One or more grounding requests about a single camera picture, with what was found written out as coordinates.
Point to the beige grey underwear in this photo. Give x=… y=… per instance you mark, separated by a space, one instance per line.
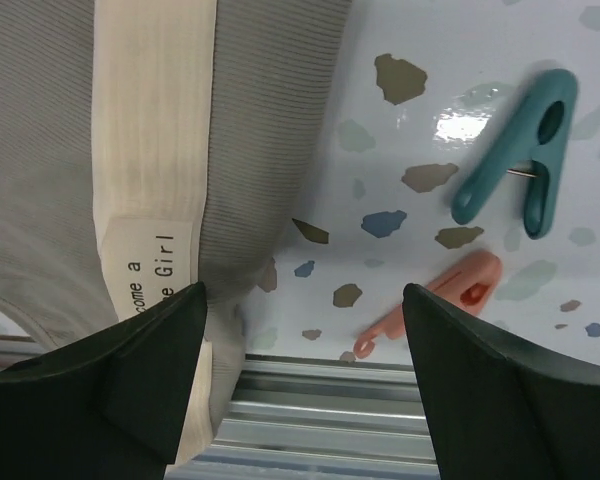
x=146 y=146

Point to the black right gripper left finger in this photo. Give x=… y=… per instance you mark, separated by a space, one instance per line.
x=109 y=406

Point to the pink clothespin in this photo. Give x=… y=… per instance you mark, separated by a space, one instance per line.
x=468 y=285

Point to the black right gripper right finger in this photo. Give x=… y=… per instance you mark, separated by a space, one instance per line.
x=497 y=405

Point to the teal clothespin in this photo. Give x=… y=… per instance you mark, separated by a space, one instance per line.
x=537 y=131

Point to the aluminium table rail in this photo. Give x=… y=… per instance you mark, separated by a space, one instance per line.
x=315 y=419

